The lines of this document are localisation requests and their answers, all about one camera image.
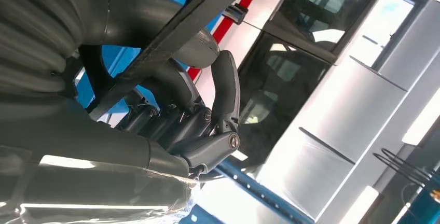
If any white vehicle with red stripe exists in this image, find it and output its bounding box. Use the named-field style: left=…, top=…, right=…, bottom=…
left=187, top=0, right=396, bottom=168

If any white ceiling light panel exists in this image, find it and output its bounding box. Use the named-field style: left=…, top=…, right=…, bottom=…
left=401, top=88, right=440, bottom=147
left=338, top=185, right=379, bottom=224

